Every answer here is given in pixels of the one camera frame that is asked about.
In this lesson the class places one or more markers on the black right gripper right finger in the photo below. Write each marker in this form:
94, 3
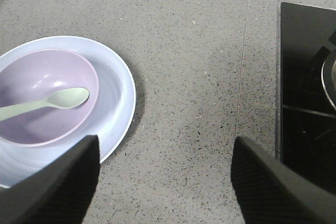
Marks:
269, 192

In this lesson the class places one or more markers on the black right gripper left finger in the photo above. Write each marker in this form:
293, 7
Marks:
59, 193

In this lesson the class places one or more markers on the light green spoon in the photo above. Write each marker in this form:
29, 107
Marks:
62, 99

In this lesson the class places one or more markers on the purple plastic bowl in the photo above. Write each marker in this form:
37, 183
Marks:
36, 75

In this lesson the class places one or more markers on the light blue plate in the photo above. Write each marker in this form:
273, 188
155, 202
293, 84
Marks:
109, 120

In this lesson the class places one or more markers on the black induction cooktop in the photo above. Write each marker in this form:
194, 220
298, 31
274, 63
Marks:
307, 115

